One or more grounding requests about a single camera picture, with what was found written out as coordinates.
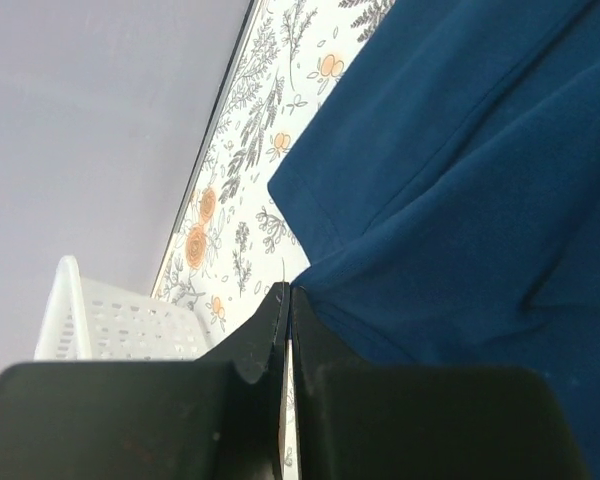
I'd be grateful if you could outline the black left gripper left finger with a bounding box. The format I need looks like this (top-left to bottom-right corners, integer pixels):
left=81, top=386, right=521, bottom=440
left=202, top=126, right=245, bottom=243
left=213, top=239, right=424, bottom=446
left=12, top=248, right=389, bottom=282
left=0, top=283, right=291, bottom=479

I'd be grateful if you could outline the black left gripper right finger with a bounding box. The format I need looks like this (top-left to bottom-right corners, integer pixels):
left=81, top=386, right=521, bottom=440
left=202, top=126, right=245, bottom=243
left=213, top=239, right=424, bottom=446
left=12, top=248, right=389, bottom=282
left=290, top=289, right=589, bottom=479

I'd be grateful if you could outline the blue t shirt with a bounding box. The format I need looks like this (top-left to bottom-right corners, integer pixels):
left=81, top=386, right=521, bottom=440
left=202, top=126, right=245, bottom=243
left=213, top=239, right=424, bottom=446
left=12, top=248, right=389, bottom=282
left=268, top=1, right=600, bottom=479

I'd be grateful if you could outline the white plastic basket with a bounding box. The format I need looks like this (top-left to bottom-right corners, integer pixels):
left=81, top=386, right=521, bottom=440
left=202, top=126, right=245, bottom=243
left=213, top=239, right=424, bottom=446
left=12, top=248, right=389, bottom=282
left=34, top=256, right=212, bottom=361

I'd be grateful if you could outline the floral table cloth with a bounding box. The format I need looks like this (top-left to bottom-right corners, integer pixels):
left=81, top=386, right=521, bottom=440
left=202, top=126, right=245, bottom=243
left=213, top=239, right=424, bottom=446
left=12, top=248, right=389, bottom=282
left=149, top=0, right=396, bottom=480

